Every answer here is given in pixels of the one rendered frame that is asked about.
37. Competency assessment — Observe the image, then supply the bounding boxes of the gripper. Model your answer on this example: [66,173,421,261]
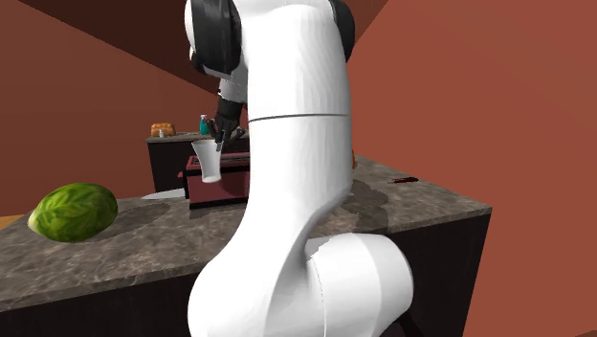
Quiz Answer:
[207,99,248,153]

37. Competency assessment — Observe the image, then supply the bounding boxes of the white cup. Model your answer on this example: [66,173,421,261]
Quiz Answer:
[190,139,224,184]

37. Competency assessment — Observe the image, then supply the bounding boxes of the dark red toaster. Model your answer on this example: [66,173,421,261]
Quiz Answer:
[177,152,252,211]

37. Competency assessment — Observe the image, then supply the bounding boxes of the dark cabinet with grey top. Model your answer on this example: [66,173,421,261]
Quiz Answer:
[144,114,251,194]

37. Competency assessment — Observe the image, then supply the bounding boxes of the white plate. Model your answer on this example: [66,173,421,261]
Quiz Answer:
[141,187,188,201]

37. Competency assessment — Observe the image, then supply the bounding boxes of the green cabbage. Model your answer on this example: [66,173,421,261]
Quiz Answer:
[27,182,120,244]

